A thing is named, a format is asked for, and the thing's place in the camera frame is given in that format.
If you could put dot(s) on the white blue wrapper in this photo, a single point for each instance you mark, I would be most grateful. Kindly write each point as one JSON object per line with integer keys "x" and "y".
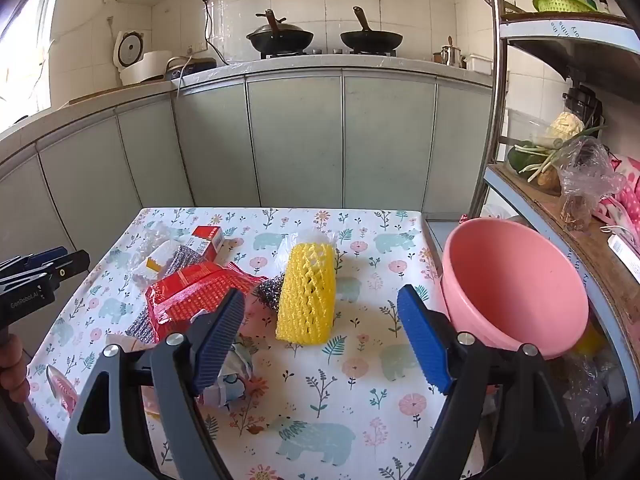
{"x": 235, "y": 380}

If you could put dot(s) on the metal shelf rack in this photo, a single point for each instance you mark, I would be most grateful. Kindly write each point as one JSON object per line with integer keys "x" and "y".
{"x": 565, "y": 35}

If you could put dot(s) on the kitchen counter cabinet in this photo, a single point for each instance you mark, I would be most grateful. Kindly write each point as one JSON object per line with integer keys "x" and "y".
{"x": 300, "y": 135}

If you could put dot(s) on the black wok with lid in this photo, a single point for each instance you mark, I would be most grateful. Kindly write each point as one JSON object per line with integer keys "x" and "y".
{"x": 280, "y": 37}

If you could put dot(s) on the dark green vegetable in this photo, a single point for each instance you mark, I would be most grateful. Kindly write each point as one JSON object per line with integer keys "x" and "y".
{"x": 522, "y": 160}

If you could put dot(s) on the steel kettle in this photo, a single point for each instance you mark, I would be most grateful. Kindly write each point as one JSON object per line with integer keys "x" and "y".
{"x": 450, "y": 56}

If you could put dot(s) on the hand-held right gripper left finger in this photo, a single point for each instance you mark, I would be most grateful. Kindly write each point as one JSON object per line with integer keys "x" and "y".
{"x": 220, "y": 340}

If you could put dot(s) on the white yellow small packet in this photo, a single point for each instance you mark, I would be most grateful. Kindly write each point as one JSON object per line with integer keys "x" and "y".
{"x": 159, "y": 257}

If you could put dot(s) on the clear plastic bag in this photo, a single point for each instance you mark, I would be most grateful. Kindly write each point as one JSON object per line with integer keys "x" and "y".
{"x": 587, "y": 175}
{"x": 155, "y": 235}

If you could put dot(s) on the small red white box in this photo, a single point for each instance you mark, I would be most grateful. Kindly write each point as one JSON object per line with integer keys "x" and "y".
{"x": 207, "y": 242}

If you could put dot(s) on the pink plastic bucket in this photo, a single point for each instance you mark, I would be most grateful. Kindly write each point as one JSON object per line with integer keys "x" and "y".
{"x": 515, "y": 285}

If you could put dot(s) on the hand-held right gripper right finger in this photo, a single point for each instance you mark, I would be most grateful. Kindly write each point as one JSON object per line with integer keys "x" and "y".
{"x": 422, "y": 340}

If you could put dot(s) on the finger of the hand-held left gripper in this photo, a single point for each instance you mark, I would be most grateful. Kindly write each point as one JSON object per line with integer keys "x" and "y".
{"x": 65, "y": 270}
{"x": 45, "y": 256}

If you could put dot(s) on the steel wool scrubber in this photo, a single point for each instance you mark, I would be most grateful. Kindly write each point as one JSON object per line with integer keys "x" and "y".
{"x": 267, "y": 290}

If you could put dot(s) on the window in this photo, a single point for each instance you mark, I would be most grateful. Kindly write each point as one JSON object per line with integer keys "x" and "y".
{"x": 25, "y": 60}

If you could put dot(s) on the long white box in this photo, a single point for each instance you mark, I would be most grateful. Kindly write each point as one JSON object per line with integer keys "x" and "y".
{"x": 625, "y": 257}

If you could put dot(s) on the green onions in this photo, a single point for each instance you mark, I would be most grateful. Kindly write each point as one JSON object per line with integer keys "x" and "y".
{"x": 545, "y": 160}

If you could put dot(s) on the black induction cooker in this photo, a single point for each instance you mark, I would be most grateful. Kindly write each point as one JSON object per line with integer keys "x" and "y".
{"x": 195, "y": 66}

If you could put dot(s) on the red snack packet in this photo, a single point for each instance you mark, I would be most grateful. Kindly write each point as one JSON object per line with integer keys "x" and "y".
{"x": 195, "y": 290}

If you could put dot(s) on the green plastic basket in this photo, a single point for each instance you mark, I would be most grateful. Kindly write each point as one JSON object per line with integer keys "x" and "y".
{"x": 562, "y": 2}

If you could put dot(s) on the black blender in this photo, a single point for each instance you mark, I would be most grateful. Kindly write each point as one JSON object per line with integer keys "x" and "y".
{"x": 582, "y": 102}

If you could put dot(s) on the yellow foam fruit net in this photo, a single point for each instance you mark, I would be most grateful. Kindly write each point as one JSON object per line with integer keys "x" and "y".
{"x": 306, "y": 290}

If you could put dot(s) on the wall socket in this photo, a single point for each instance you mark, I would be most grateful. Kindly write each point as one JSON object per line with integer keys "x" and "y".
{"x": 197, "y": 47}

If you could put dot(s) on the person's left hand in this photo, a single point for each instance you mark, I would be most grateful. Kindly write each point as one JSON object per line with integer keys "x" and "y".
{"x": 12, "y": 370}

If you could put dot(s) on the cauliflower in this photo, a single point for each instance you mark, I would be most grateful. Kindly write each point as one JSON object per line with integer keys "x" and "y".
{"x": 565, "y": 127}

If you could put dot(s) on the pink polka-dot quilt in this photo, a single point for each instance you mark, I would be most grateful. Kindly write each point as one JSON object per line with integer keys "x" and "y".
{"x": 627, "y": 190}

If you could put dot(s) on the gas stove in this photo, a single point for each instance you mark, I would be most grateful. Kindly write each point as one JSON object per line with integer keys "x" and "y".
{"x": 330, "y": 52}

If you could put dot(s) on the clear plastic container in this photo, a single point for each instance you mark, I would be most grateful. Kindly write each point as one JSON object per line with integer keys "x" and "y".
{"x": 525, "y": 127}

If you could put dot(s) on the pink wrapper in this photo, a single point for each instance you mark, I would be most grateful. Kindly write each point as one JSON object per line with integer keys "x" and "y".
{"x": 60, "y": 390}

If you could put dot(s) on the ginger root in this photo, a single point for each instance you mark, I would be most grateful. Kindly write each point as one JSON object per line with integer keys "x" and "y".
{"x": 549, "y": 179}

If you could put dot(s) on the white rectangular container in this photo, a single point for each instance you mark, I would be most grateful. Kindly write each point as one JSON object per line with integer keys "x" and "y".
{"x": 479, "y": 64}

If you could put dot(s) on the yellow packet under shelf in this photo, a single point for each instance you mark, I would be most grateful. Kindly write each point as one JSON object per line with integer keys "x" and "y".
{"x": 590, "y": 342}

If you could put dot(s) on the small dark-capped bottle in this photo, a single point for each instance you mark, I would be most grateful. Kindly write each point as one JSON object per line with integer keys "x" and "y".
{"x": 603, "y": 5}

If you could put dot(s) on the white rice cooker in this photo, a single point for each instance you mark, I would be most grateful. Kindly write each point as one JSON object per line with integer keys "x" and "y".
{"x": 137, "y": 65}

